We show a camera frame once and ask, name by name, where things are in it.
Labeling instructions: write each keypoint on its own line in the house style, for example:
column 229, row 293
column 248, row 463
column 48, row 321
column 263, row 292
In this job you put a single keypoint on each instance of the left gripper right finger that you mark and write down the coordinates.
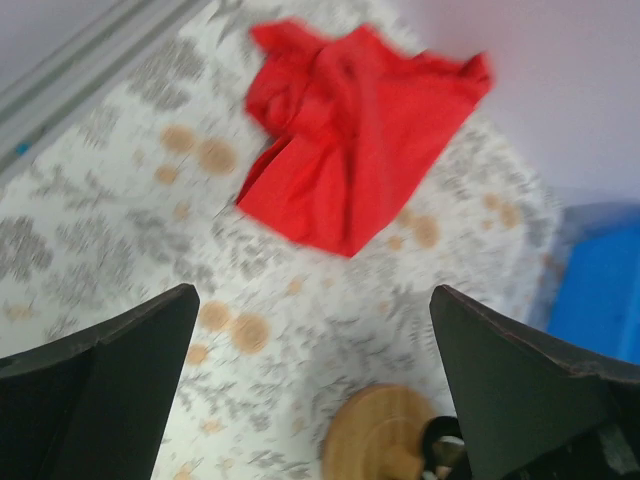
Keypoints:
column 529, row 405

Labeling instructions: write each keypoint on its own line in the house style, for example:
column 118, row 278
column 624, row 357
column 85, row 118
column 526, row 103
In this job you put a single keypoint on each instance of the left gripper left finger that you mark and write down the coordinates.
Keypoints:
column 94, row 404

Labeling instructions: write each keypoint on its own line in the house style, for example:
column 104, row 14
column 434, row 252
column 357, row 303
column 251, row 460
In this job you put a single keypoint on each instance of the blue plastic bin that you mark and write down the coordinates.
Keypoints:
column 597, row 306

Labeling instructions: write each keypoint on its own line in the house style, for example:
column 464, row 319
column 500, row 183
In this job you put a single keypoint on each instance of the wooden hat stand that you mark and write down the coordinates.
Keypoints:
column 378, row 434

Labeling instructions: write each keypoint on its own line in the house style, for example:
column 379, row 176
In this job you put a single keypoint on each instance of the floral table mat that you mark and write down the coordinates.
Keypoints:
column 138, row 196

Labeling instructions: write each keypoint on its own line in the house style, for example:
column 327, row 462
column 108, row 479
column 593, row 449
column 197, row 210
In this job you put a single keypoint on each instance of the red cloth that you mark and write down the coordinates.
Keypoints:
column 356, row 124

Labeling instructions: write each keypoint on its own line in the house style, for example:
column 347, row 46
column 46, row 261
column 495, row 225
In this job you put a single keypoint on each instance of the left aluminium frame post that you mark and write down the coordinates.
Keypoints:
column 37, row 107

